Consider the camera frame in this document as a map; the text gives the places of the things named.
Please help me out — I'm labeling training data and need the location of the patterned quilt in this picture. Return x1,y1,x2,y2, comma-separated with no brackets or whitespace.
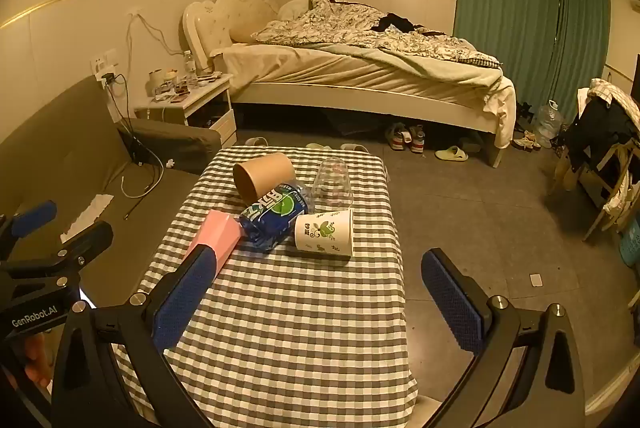
250,0,503,68

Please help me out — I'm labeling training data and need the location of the pink carton box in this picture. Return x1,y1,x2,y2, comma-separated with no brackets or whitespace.
181,210,246,276

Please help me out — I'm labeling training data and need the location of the white cable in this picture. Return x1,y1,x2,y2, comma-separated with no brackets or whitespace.
121,158,166,199

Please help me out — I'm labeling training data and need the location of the white bed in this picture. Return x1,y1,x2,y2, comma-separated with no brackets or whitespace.
182,0,517,169

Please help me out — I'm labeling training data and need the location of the cream tufted pillow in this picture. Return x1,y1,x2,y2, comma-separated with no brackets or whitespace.
214,0,278,43

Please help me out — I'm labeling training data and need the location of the beige bed sheet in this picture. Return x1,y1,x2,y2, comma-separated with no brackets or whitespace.
210,42,517,146

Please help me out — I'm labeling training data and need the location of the pale slipper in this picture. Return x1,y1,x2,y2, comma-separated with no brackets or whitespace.
434,146,469,163

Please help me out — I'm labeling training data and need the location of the black cable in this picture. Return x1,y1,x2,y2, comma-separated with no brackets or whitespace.
106,76,166,219

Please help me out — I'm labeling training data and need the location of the black garment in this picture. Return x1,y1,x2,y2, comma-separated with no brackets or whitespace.
371,12,416,33

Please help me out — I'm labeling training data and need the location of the white wall socket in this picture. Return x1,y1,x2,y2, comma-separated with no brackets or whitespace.
90,50,119,74

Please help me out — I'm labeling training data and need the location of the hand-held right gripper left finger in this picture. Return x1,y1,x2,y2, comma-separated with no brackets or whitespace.
50,244,221,428

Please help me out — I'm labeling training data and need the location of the wooden chair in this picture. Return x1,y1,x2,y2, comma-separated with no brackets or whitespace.
550,78,640,243

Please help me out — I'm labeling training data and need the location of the white paper cup green print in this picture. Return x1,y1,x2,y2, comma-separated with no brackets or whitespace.
293,208,354,261

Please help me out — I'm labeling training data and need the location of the grey checked tablecloth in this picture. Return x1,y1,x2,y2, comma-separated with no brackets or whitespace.
112,145,418,428

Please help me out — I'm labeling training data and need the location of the large water jug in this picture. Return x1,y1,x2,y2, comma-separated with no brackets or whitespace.
532,100,560,141

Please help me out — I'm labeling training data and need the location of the dark jacket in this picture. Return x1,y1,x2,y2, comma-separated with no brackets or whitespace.
565,95,640,169

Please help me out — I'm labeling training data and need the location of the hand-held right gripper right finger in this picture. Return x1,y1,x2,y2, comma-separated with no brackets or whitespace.
420,248,588,428

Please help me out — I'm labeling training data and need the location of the green curtain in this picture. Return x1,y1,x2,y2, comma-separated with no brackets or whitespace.
452,0,613,116

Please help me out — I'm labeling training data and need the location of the white tissue paper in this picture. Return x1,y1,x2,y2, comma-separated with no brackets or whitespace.
60,194,116,243

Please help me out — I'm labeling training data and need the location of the crushed blue plastic bottle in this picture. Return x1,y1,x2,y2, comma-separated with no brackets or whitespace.
239,180,316,251

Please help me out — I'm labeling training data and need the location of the brown paper cup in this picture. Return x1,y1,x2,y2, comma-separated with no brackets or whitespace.
233,153,296,205

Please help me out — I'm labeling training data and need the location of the white nightstand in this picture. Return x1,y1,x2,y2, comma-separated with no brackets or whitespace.
134,72,238,149

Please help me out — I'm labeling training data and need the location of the grey sofa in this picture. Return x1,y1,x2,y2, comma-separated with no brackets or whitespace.
0,75,223,309

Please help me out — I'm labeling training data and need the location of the clear plastic cup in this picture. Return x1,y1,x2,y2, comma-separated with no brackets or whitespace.
311,158,355,211

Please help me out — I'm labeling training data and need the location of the plaid cloth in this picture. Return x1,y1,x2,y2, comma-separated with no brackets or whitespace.
577,78,640,119

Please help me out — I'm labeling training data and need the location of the person's left hand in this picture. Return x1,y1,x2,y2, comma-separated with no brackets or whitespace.
22,337,53,391

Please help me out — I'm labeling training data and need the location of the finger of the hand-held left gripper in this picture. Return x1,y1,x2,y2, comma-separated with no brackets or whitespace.
0,222,115,283
0,201,57,259

